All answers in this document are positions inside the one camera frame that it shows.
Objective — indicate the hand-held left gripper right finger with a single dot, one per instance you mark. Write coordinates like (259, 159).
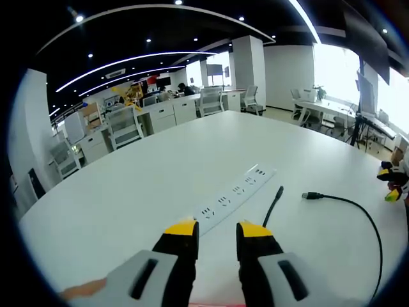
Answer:
(271, 275)

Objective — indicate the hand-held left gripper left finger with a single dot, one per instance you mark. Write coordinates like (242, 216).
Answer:
(150, 272)

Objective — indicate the white power strip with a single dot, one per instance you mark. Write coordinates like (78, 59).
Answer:
(236, 192)

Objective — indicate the person's left hand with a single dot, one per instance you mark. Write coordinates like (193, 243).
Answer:
(84, 288)

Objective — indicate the brown cardboard box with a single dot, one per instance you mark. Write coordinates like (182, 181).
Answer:
(397, 155)

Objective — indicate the black tripod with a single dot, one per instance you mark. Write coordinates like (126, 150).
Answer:
(358, 128)

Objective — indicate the white table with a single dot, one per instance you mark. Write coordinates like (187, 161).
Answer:
(134, 192)

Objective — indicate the monitor on stand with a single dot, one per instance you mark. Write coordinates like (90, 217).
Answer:
(365, 92)

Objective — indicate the white window-side desk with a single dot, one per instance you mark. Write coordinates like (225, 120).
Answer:
(322, 107)

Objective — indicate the potted green plant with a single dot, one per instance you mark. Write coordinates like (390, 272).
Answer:
(320, 92)

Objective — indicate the white printer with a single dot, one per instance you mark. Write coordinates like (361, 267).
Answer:
(308, 94)

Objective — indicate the white mesh office chair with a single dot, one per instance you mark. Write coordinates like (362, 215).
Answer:
(124, 126)
(251, 96)
(64, 159)
(210, 101)
(298, 104)

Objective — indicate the white drawer cabinet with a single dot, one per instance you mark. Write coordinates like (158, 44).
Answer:
(93, 145)

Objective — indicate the white board panel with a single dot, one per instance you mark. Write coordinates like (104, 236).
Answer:
(74, 127)

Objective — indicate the long white office desk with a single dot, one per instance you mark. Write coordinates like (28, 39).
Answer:
(179, 107)

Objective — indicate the ceiling air vent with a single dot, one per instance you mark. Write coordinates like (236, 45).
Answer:
(115, 74)

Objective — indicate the yellow frame machine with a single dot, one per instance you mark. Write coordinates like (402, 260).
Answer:
(130, 95)

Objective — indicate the dark wall screen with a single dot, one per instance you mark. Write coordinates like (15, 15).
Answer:
(214, 69)

